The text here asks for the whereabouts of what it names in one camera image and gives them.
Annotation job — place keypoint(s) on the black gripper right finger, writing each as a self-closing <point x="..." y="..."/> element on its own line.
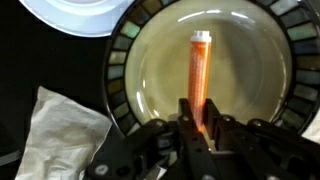
<point x="239" y="154"/>

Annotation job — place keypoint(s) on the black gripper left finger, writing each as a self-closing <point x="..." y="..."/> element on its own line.
<point x="196" y="155"/>

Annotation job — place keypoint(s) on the orange marker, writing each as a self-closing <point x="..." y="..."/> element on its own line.
<point x="198" y="74"/>

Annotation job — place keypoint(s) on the large beige cloth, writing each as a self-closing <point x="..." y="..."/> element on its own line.
<point x="63" y="138"/>

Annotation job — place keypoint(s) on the white plastic plate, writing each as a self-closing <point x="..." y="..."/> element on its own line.
<point x="84" y="18"/>

